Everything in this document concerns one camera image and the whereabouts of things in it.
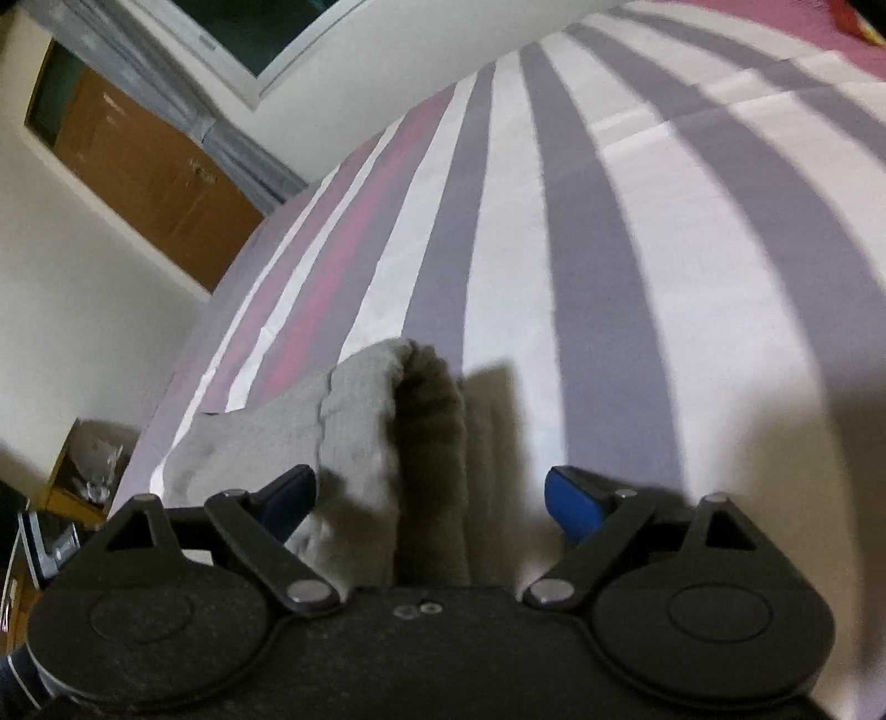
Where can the open cardboard box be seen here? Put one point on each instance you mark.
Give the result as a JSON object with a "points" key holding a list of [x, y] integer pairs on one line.
{"points": [[93, 471]]}

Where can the red colourful printed pillow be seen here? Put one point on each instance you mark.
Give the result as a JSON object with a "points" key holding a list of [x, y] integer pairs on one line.
{"points": [[865, 17]]}

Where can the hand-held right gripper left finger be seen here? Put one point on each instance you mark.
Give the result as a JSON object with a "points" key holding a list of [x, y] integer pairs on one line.
{"points": [[287, 500]]}

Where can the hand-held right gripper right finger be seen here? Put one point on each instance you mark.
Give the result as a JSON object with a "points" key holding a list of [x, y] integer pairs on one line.
{"points": [[576, 504]]}

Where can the grey curtain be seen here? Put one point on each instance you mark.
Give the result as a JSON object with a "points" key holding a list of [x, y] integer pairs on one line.
{"points": [[173, 104]]}

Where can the striped pink purple bedspread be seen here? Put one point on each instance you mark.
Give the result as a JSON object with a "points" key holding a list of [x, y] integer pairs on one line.
{"points": [[623, 242]]}

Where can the brown wooden door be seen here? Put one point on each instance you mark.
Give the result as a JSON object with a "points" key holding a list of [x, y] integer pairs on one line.
{"points": [[166, 187]]}

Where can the grey towel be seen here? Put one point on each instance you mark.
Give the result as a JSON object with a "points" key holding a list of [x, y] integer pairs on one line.
{"points": [[360, 443]]}

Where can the grey white device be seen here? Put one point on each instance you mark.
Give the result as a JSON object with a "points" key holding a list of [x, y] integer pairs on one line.
{"points": [[59, 543]]}

